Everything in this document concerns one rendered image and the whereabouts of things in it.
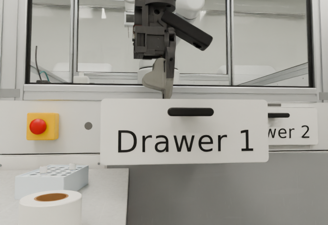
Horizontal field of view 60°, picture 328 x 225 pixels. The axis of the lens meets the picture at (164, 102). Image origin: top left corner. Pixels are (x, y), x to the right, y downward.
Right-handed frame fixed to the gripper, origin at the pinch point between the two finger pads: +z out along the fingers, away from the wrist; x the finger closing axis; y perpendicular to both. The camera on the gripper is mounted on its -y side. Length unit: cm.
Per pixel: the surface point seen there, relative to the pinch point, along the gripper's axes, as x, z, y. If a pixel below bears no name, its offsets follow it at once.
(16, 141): -24.5, 10.7, 37.6
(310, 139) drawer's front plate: -19, 11, -46
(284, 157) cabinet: -21.3, 16.3, -39.0
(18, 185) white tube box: 7.1, 15.4, 26.6
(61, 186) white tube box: 8.7, 15.4, 19.4
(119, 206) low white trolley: 13.4, 17.6, 9.8
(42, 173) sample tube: 5.0, 13.8, 23.3
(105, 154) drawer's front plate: 10.3, 10.1, 12.2
